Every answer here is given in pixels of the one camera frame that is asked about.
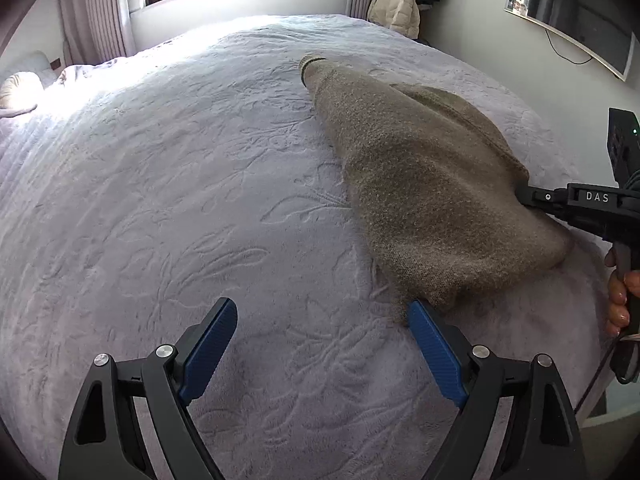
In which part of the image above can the brown knit sweater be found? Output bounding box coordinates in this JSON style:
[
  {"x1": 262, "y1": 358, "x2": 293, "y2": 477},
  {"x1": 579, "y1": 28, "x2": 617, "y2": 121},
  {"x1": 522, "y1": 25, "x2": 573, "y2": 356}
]
[{"x1": 299, "y1": 55, "x2": 573, "y2": 312}]

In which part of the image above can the person's right hand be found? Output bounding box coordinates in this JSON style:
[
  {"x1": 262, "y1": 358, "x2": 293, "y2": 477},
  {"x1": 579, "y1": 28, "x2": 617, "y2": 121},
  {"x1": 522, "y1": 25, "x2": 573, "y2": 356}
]
[{"x1": 604, "y1": 248, "x2": 640, "y2": 337}]

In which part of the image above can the beige puffer jacket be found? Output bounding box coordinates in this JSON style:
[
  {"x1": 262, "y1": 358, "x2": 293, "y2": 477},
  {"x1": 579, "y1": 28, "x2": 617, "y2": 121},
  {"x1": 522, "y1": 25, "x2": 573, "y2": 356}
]
[{"x1": 367, "y1": 0, "x2": 420, "y2": 39}]

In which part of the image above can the white round pillow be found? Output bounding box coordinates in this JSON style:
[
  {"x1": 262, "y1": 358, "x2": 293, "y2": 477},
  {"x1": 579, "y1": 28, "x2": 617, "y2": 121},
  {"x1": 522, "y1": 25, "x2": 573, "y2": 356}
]
[{"x1": 0, "y1": 72, "x2": 44, "y2": 118}]

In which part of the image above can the mauve pleated curtain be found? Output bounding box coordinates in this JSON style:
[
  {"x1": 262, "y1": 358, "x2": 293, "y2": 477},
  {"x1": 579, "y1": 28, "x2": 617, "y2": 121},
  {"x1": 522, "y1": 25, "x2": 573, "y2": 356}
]
[{"x1": 58, "y1": 0, "x2": 137, "y2": 65}]

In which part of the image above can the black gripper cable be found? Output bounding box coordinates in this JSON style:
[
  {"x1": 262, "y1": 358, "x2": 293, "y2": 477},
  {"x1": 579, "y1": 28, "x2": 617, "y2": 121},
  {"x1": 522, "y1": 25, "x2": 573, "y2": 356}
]
[{"x1": 572, "y1": 334, "x2": 626, "y2": 416}]

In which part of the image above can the wall mounted television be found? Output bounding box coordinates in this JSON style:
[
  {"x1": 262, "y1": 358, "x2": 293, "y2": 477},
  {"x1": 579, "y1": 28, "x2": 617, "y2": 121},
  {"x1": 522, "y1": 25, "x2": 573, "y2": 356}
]
[{"x1": 506, "y1": 0, "x2": 636, "y2": 80}]

